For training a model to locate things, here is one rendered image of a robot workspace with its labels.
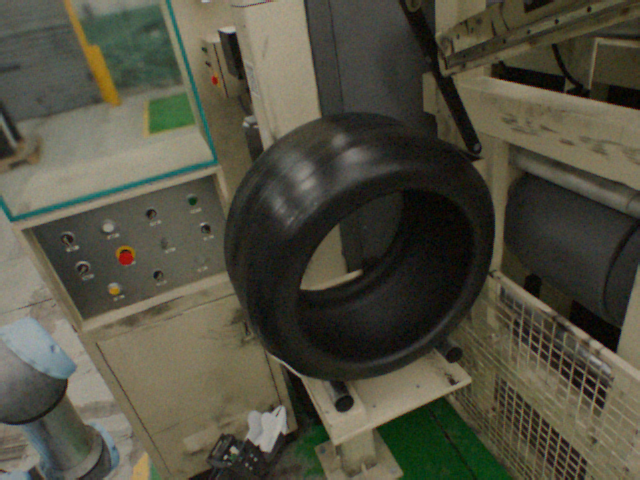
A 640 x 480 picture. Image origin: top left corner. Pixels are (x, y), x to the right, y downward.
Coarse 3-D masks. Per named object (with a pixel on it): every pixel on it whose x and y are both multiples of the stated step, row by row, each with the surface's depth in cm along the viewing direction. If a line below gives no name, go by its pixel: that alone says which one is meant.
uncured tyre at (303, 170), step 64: (320, 128) 87; (384, 128) 83; (256, 192) 85; (320, 192) 76; (384, 192) 78; (448, 192) 84; (256, 256) 80; (384, 256) 123; (448, 256) 113; (256, 320) 85; (320, 320) 119; (384, 320) 118; (448, 320) 100
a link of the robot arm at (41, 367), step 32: (32, 320) 71; (0, 352) 66; (32, 352) 67; (64, 352) 71; (0, 384) 64; (32, 384) 67; (64, 384) 75; (0, 416) 66; (32, 416) 71; (64, 416) 80; (64, 448) 85; (96, 448) 96
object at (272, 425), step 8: (264, 416) 82; (272, 416) 83; (280, 416) 86; (264, 424) 82; (272, 424) 83; (280, 424) 84; (264, 432) 82; (272, 432) 83; (264, 440) 81; (272, 440) 82; (264, 448) 81
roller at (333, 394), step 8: (328, 384) 103; (336, 384) 102; (344, 384) 103; (328, 392) 103; (336, 392) 101; (344, 392) 100; (336, 400) 100; (344, 400) 99; (352, 400) 100; (336, 408) 100; (344, 408) 100
